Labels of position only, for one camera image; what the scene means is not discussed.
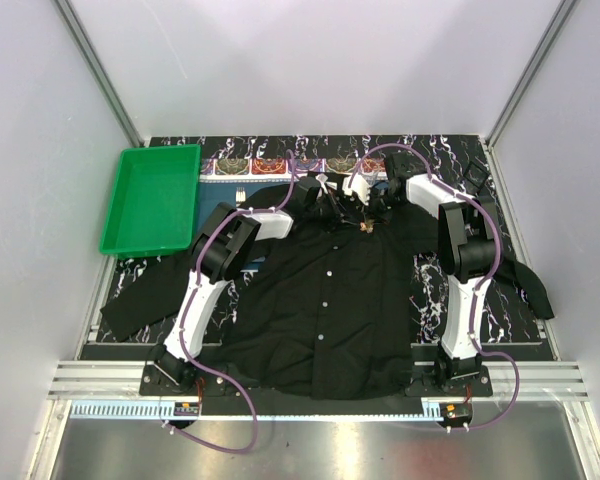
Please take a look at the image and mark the purple cable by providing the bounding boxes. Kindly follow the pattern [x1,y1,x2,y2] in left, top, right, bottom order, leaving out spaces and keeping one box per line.
[179,148,301,454]
[347,143,521,432]

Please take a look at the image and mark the blue patterned placemat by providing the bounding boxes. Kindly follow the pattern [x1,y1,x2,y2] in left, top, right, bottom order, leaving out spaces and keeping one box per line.
[194,157,399,274]

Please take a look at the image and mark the green plastic tray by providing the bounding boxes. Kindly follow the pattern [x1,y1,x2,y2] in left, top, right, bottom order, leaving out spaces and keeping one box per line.
[99,144,201,258]

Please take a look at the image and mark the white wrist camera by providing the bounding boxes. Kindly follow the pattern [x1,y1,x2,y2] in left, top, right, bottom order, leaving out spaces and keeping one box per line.
[315,173,329,194]
[342,175,371,205]

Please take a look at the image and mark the black button shirt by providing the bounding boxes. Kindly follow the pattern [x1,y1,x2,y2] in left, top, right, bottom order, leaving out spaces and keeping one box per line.
[101,202,554,400]

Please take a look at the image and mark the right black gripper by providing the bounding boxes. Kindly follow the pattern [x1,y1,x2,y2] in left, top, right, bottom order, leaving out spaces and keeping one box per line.
[356,187,404,227]

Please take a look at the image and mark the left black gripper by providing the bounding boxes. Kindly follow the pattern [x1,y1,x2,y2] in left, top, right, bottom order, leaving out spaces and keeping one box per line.
[303,191,358,235]

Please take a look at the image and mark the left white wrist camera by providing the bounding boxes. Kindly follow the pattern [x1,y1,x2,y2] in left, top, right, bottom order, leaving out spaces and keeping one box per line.
[315,173,329,194]

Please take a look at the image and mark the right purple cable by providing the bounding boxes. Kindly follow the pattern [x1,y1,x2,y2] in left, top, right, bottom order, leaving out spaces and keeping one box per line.
[347,143,521,432]

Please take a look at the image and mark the black brooch box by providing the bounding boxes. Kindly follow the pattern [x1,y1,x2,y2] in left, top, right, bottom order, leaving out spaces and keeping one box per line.
[462,161,490,195]

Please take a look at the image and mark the clear drinking glass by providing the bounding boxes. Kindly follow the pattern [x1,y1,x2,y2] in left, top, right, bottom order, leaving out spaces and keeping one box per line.
[361,159,382,185]

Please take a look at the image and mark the gold brooch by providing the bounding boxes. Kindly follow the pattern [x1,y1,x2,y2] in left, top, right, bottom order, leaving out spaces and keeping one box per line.
[360,219,376,234]

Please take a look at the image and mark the silver fork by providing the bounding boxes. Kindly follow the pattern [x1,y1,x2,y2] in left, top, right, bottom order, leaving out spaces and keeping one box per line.
[235,187,246,203]

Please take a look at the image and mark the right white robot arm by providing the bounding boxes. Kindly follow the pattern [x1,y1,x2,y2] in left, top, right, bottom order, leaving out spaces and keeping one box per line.
[382,153,502,397]

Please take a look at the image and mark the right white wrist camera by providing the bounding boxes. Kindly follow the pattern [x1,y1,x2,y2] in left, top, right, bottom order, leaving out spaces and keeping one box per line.
[342,175,371,205]

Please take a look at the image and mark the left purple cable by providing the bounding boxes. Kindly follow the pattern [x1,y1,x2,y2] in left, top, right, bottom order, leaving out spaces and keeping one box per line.
[179,148,301,454]

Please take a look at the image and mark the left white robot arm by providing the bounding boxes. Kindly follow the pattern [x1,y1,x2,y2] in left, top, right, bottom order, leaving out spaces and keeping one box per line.
[153,174,370,396]

